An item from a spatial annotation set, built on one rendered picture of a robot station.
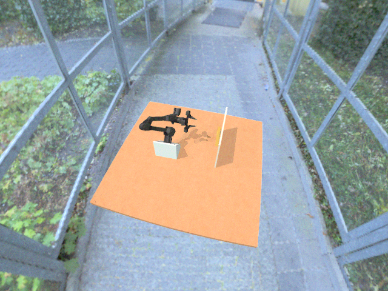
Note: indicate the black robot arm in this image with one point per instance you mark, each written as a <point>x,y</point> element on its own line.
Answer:
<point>168,132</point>

